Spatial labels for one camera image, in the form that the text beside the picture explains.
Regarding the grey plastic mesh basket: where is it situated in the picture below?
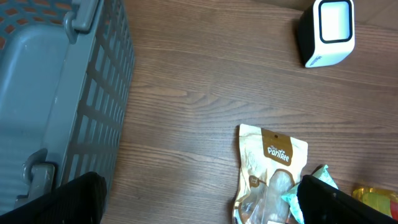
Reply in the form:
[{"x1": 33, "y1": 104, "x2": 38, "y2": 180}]
[{"x1": 1, "y1": 0, "x2": 134, "y2": 213}]

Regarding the yellow bottle silver cap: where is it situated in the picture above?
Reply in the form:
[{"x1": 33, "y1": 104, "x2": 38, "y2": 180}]
[{"x1": 352, "y1": 187, "x2": 397, "y2": 220}]

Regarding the teal snack packet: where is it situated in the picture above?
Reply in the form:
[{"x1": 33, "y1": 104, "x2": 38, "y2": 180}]
[{"x1": 281, "y1": 164, "x2": 338, "y2": 224}]

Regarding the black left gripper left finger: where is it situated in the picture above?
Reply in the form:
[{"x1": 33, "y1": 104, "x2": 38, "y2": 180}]
[{"x1": 1, "y1": 172, "x2": 107, "y2": 224}]

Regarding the white barcode scanner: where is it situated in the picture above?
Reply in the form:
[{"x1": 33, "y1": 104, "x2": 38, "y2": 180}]
[{"x1": 296, "y1": 0, "x2": 355, "y2": 68}]

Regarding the brown cookie pouch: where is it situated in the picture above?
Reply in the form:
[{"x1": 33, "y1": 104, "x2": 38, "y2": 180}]
[{"x1": 233, "y1": 124, "x2": 308, "y2": 223}]

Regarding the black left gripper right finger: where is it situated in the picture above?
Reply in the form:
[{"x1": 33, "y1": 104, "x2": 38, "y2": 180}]
[{"x1": 297, "y1": 175, "x2": 397, "y2": 224}]

